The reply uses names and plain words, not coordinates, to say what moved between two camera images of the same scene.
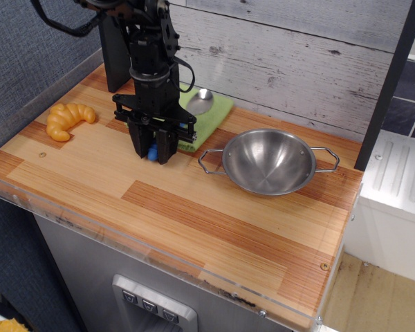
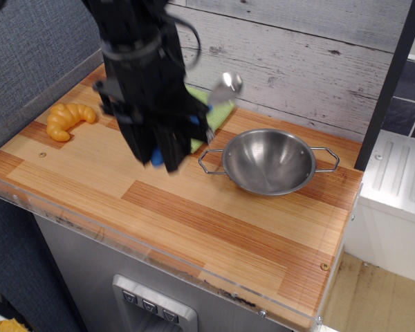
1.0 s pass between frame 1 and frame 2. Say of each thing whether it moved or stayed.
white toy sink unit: stayed
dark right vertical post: stayed
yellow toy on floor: stayed
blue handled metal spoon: moved
